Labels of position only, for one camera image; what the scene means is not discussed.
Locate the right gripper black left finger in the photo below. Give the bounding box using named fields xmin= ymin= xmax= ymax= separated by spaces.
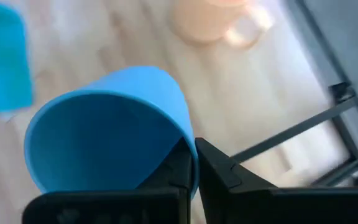
xmin=137 ymin=138 xmax=195 ymax=224

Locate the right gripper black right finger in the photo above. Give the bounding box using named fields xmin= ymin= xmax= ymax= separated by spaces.
xmin=195 ymin=138 xmax=276 ymax=224

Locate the light blue plastic cup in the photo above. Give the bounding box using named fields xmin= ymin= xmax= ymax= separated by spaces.
xmin=23 ymin=65 xmax=200 ymax=200

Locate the orange plastic cup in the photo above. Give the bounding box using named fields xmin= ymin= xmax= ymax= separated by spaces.
xmin=169 ymin=0 xmax=275 ymax=49

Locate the teal plastic cup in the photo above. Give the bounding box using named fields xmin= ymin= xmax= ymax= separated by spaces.
xmin=0 ymin=0 xmax=34 ymax=115

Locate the black metal frame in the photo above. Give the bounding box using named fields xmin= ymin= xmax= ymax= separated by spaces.
xmin=230 ymin=81 xmax=358 ymax=187

